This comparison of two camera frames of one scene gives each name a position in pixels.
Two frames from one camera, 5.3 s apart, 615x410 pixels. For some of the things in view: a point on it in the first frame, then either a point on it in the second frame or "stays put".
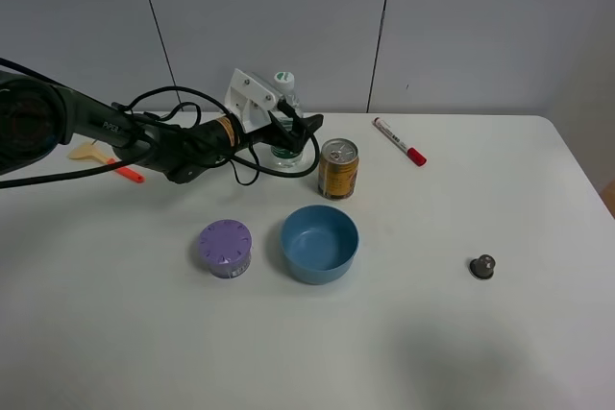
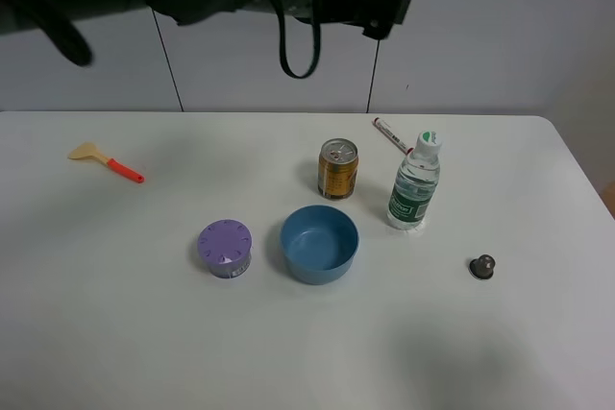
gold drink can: x=337 y=168 stays put
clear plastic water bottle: x=282 y=156 -> x=415 y=183
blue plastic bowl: x=319 y=242 stays put
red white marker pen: x=413 y=156 stays put
